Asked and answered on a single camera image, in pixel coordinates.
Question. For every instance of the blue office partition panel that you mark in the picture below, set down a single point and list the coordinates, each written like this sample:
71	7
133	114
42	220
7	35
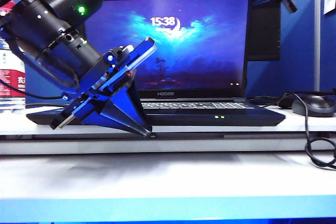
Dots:
296	51
328	51

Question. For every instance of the black computer mouse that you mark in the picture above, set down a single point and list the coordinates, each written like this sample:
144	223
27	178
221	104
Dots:
315	106

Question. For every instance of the clear water bottle red label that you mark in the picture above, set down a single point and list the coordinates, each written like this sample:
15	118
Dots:
10	77

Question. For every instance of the black Hasee laptop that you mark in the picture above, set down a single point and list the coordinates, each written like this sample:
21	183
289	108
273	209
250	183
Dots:
197	51

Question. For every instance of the black ASUS monitor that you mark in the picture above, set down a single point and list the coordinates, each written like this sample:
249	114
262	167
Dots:
262	37

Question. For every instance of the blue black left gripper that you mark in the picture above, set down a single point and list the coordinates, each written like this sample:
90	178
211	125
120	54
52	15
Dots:
115	64

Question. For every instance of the white paper sheet on partition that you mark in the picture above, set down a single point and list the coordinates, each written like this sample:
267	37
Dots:
330	2

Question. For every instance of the silver partition post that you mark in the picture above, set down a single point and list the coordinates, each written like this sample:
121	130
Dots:
317	51

